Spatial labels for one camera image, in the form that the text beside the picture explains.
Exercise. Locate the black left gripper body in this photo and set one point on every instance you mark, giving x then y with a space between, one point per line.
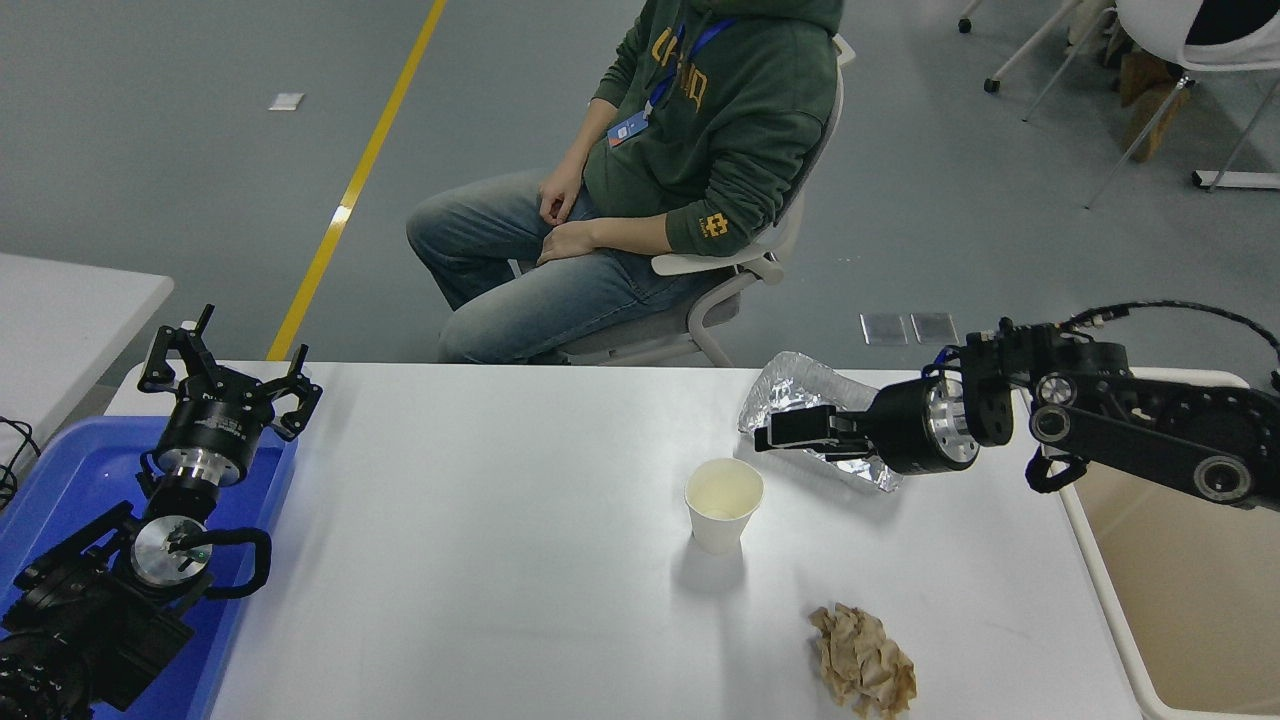
210 425

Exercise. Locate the tan paper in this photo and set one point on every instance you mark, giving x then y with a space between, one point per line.
860 660

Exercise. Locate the white shell chair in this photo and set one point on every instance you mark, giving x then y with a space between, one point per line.
1160 25

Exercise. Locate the person's left forearm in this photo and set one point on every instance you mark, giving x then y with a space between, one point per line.
630 235

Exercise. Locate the white floor bar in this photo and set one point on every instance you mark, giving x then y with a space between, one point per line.
1240 179

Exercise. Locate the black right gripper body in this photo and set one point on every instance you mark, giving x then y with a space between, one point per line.
900 430

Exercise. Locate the white side table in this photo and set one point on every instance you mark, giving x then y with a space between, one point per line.
60 320

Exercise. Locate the large pale plastic bin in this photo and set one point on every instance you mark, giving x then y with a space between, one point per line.
1190 600

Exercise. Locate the blue plastic tray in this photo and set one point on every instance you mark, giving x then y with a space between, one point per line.
80 470

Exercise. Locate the person's right hand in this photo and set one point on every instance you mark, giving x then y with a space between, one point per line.
560 195

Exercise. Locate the silver foil tray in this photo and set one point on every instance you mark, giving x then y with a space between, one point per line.
790 385

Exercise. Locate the clear floor plate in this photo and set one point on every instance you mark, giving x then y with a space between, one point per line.
935 328
885 329

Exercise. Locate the white paper cup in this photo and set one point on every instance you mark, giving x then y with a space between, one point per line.
722 520

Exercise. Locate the person's left hand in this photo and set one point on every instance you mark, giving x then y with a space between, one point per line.
570 243

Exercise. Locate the grey white office chair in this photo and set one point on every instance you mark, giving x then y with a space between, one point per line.
690 330

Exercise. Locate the white rolling table frame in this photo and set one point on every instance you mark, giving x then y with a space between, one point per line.
1030 52

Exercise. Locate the person's right forearm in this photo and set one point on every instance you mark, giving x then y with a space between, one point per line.
590 140

